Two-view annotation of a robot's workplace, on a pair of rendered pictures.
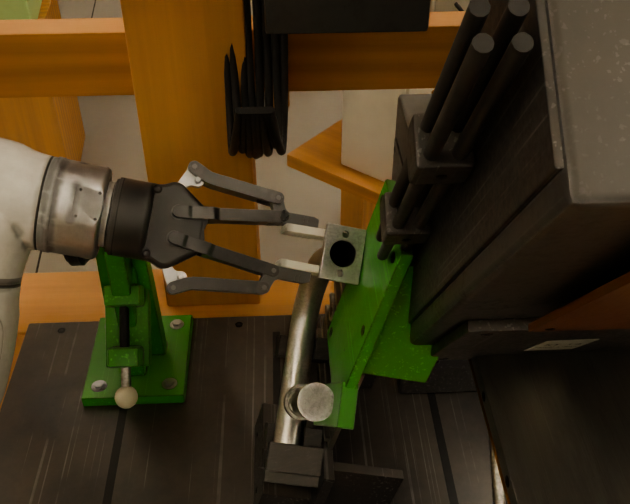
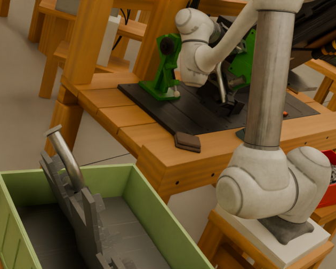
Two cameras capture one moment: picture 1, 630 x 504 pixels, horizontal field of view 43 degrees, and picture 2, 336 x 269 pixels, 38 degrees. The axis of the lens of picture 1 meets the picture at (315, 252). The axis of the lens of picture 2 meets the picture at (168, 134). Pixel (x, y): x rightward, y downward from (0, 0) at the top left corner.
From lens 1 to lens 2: 1.78 m
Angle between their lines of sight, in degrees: 42
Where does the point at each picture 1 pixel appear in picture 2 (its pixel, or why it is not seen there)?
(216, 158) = (175, 30)
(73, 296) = (114, 79)
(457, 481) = (245, 109)
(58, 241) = (214, 36)
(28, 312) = (108, 83)
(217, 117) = not seen: hidden behind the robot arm
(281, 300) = not seen: hidden behind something
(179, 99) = (175, 12)
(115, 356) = (175, 81)
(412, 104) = (224, 17)
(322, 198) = (20, 84)
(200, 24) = not seen: outside the picture
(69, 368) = (143, 93)
